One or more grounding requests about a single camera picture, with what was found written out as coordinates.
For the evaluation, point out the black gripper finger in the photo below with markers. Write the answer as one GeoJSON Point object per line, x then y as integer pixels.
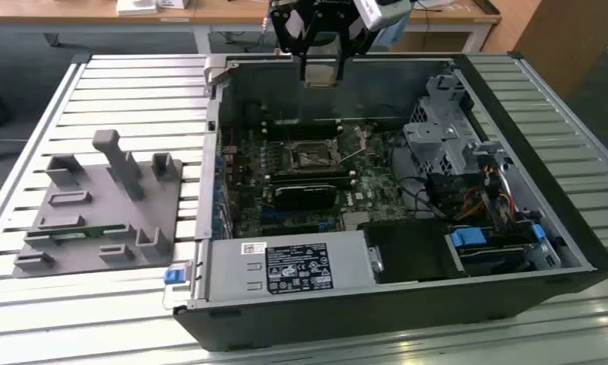
{"type": "Point", "coordinates": [304, 68]}
{"type": "Point", "coordinates": [340, 64]}

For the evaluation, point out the silver CPU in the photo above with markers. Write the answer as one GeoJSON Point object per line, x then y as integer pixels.
{"type": "Point", "coordinates": [320, 74]}

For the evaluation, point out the thin metal locking lever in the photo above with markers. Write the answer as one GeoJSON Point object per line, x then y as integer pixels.
{"type": "Point", "coordinates": [353, 156]}

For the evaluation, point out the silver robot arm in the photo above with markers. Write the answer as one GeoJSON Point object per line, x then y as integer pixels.
{"type": "Point", "coordinates": [322, 40]}

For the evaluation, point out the metal CPU socket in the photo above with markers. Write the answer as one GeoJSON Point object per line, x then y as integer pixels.
{"type": "Point", "coordinates": [313, 157]}

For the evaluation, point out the white papers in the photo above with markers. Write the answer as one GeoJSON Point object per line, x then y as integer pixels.
{"type": "Point", "coordinates": [437, 4]}

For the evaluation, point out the silver metal drive cage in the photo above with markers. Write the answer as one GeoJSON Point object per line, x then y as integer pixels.
{"type": "Point", "coordinates": [431, 131]}

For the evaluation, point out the small white box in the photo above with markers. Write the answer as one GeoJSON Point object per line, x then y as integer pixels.
{"type": "Point", "coordinates": [174, 4]}

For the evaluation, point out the green motherboard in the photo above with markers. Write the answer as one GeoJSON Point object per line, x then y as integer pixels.
{"type": "Point", "coordinates": [375, 182]}

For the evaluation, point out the black graphics card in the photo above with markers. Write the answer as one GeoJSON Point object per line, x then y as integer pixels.
{"type": "Point", "coordinates": [304, 197]}

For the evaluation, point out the large white box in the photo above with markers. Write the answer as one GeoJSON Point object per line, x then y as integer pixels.
{"type": "Point", "coordinates": [136, 9]}

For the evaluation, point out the silver chipset heatsink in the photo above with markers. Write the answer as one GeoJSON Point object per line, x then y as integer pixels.
{"type": "Point", "coordinates": [357, 221]}

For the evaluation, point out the wooden cabinet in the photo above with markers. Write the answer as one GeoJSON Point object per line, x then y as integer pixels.
{"type": "Point", "coordinates": [567, 38]}

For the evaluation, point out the white barcode sticker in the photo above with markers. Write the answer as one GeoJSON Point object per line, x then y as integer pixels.
{"type": "Point", "coordinates": [252, 248]}

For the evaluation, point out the black plastic shroud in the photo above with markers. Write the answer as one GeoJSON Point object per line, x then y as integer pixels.
{"type": "Point", "coordinates": [411, 251]}

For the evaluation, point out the wooden desk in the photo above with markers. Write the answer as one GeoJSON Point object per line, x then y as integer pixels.
{"type": "Point", "coordinates": [56, 15]}

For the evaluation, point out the blue disk carrier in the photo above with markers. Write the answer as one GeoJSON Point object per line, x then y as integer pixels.
{"type": "Point", "coordinates": [467, 237]}

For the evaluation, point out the black rating label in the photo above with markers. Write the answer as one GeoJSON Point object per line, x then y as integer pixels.
{"type": "Point", "coordinates": [298, 273]}

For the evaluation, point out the silver power supply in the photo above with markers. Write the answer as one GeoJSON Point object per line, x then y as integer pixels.
{"type": "Point", "coordinates": [228, 273]}

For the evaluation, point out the grey parts rack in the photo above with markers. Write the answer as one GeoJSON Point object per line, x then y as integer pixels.
{"type": "Point", "coordinates": [96, 228]}

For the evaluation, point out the green RAM stick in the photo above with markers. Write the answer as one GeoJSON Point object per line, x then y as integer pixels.
{"type": "Point", "coordinates": [93, 231]}

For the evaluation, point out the blue case latch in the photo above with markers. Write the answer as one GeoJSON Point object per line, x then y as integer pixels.
{"type": "Point", "coordinates": [176, 276]}

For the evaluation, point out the black PC case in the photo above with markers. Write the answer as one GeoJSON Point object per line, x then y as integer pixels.
{"type": "Point", "coordinates": [334, 323]}

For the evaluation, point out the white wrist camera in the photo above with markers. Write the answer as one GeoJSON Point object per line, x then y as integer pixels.
{"type": "Point", "coordinates": [385, 11]}

